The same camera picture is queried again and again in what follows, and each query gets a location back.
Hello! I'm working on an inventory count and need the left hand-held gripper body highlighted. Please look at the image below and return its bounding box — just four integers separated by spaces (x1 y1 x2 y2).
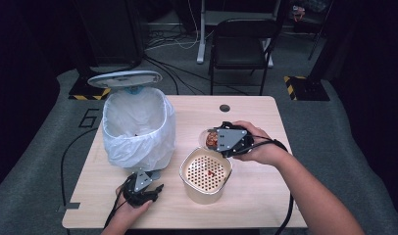
122 169 156 208

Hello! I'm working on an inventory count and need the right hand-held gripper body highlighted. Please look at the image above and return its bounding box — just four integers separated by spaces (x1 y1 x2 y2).
215 126 255 159

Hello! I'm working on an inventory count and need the clear plastic cup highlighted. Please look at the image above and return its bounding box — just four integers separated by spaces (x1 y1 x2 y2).
198 127 222 152

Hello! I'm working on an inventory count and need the beige strainer container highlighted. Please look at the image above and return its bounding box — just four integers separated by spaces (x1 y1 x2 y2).
178 147 233 206

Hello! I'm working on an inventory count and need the white grey pedal trash can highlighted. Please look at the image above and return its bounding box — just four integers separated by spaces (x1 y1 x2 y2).
87 70 176 181

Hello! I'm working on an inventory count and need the person's left hand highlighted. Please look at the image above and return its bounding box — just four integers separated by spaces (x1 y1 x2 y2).
113 185 154 226

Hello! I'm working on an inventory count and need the person's right hand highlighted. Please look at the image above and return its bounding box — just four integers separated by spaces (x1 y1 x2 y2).
230 120 288 166

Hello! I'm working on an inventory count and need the white plastic bin liner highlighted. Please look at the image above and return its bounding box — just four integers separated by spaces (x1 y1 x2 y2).
102 87 176 172

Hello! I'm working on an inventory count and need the black folding chair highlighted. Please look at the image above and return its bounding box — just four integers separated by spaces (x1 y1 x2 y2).
208 18 282 96

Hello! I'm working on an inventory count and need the black stand base striped edge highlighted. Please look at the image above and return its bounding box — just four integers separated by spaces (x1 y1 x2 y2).
68 70 118 101
283 75 331 102

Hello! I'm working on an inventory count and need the black metal stand pole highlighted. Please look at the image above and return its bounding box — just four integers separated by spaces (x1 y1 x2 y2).
307 0 335 62

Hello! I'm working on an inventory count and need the dark cabinet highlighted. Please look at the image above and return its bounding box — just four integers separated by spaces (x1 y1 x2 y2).
73 0 145 68

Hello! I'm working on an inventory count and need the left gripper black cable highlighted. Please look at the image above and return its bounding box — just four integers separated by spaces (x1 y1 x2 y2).
103 184 131 229

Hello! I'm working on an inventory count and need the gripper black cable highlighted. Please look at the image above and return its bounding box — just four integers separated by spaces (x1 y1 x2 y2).
103 184 131 229
240 134 295 235

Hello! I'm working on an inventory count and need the grey metal table bracket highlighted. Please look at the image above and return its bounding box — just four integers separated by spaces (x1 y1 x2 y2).
57 202 81 212

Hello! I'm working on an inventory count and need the black floor cable bundle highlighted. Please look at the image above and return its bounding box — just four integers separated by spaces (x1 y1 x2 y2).
142 54 250 96

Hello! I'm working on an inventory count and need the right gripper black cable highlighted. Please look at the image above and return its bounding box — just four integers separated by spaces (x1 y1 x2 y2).
240 134 295 235

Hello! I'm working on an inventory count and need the white floor cable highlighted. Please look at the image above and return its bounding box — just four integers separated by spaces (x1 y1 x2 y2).
144 0 201 52

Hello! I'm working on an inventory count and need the white desk frame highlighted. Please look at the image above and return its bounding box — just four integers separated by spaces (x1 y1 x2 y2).
196 0 282 69

